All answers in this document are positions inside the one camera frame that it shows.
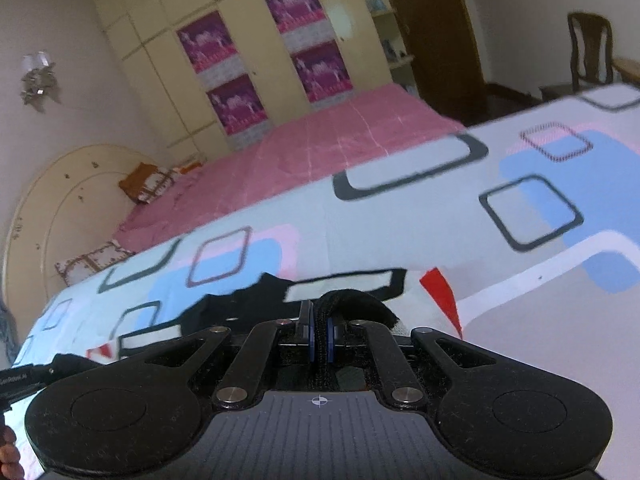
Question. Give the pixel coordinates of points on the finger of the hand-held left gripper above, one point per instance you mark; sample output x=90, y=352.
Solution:
x=72, y=364

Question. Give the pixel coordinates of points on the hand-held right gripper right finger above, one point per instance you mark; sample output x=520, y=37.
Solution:
x=330, y=334

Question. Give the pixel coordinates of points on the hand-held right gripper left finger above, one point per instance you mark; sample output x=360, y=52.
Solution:
x=310, y=332

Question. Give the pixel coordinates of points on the striped knit sweater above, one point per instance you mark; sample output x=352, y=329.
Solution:
x=240, y=305

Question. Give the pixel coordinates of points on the person's left hand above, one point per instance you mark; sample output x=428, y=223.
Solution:
x=7, y=447

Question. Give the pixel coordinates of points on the patterned cream pillow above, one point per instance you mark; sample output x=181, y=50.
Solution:
x=92, y=261

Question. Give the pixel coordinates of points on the cream round headboard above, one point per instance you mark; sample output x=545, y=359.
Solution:
x=60, y=200

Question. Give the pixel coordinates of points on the printed bed sheet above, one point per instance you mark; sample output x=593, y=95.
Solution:
x=450, y=200

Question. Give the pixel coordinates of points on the pink bed sheet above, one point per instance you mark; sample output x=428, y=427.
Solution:
x=310, y=145

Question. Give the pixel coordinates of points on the orange pillow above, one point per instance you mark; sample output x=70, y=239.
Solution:
x=142, y=184

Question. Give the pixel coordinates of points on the brown wooden door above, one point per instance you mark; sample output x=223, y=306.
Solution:
x=440, y=40

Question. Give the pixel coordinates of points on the open corner shelf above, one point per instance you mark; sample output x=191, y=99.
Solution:
x=385, y=15

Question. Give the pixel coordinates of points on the cream wardrobe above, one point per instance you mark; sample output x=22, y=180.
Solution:
x=150, y=35

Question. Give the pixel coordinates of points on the dark wooden chair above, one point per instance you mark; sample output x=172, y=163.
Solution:
x=590, y=52

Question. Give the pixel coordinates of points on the purple wall poster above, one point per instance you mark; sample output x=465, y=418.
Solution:
x=322, y=72
x=295, y=5
x=237, y=105
x=207, y=42

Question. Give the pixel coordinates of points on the glass wall lamp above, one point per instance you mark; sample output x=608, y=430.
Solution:
x=37, y=77

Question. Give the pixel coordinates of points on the light wooden bed frame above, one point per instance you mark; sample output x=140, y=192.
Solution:
x=627, y=70

